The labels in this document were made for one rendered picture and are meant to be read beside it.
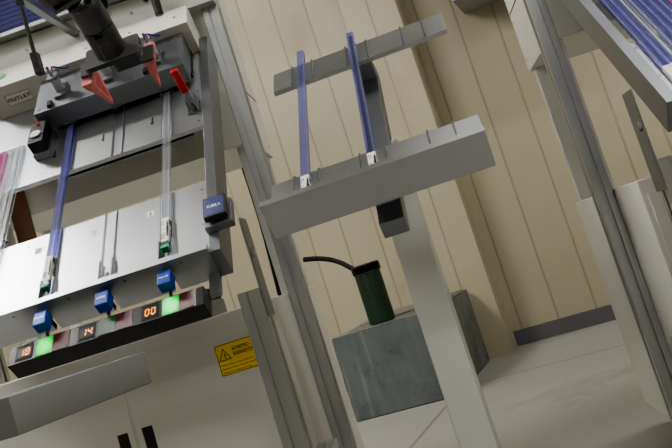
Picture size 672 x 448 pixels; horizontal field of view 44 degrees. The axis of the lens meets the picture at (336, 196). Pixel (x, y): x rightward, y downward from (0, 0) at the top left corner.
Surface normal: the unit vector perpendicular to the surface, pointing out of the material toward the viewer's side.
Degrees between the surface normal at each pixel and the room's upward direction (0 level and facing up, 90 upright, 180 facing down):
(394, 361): 90
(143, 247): 47
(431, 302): 90
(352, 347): 90
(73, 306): 137
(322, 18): 90
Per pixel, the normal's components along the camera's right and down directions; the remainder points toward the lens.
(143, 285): 0.15, 0.64
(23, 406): 0.89, -0.32
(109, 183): -0.11, -0.07
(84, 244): -0.29, -0.70
